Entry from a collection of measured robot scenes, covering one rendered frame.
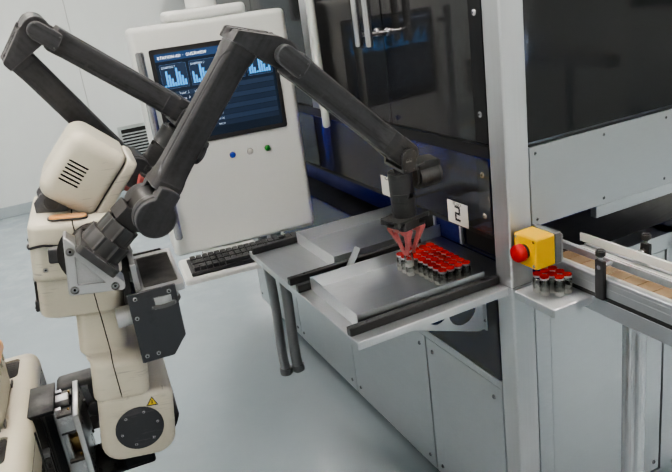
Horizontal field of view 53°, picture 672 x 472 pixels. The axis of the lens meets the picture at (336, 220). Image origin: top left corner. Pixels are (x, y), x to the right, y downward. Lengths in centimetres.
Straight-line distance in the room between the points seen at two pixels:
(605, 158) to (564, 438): 74
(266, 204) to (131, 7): 465
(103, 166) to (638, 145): 123
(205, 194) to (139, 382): 90
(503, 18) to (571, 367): 90
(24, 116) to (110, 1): 130
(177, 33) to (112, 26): 456
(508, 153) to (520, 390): 60
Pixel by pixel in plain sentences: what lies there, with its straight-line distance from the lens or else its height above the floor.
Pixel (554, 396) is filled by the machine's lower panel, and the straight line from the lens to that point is 186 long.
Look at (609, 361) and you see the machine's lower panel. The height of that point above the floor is 57.
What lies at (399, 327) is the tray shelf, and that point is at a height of 88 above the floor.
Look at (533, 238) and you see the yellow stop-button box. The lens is 150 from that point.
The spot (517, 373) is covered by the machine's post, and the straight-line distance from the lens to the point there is 173.
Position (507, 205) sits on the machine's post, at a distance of 155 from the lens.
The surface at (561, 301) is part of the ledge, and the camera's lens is 157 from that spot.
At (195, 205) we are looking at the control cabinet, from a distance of 230.
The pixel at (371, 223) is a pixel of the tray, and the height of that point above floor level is 88.
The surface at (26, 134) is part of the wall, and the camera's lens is 676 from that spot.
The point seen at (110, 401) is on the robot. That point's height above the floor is 81.
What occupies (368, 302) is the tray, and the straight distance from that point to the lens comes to 160.
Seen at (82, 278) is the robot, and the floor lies 114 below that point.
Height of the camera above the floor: 158
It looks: 19 degrees down
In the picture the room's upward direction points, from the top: 8 degrees counter-clockwise
